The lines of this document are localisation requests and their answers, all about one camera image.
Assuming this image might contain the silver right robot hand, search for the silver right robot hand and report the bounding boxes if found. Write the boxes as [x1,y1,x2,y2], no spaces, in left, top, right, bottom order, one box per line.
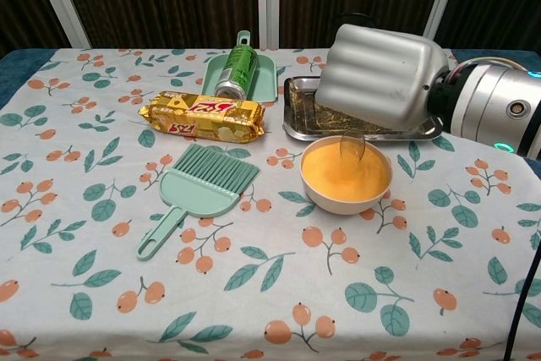
[314,23,449,133]

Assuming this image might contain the translucent plastic spoon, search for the translucent plastic spoon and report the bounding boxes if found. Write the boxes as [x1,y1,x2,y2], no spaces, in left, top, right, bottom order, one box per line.
[339,133,367,163]

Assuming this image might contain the beige bowl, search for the beige bowl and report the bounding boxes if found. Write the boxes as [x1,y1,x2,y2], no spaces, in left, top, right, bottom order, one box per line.
[299,135,394,216]

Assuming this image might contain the black mesh pen holder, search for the black mesh pen holder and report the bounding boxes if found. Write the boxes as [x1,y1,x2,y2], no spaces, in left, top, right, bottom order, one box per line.
[333,13,377,28]

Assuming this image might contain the stainless steel tray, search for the stainless steel tray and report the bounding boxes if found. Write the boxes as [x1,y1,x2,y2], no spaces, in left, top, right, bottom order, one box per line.
[281,75,443,143]

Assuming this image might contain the mint green dustpan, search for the mint green dustpan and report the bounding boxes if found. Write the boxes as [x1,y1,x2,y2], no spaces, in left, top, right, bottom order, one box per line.
[199,30,278,104]

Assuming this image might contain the green drink can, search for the green drink can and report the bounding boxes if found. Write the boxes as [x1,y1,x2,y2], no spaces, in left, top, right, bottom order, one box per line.
[214,44,260,101]

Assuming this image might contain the gold biscuit packet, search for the gold biscuit packet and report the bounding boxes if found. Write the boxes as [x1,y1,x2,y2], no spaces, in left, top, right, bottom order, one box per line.
[138,90,267,143]

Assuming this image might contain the mint green hand brush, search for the mint green hand brush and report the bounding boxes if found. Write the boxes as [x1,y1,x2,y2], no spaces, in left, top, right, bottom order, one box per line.
[135,143,261,261]

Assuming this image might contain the floral printed tablecloth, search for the floral printed tablecloth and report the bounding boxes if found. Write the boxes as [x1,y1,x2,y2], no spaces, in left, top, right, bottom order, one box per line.
[0,46,541,361]

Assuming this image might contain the black cable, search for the black cable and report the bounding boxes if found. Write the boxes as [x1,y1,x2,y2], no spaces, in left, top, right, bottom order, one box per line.
[502,229,541,361]

